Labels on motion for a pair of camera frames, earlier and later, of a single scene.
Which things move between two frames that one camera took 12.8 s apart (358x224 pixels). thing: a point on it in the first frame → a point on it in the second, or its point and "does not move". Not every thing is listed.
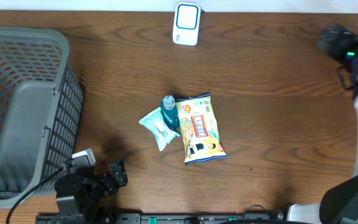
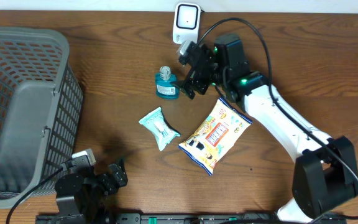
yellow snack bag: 201,138 → 219,131
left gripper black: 111,185 does not move
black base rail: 247,218 does not move
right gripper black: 346,37 → 193,79
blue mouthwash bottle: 170,112 → 167,86
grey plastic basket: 31,113 does not move
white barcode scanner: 186,23 does not move
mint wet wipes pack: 155,122 does not move
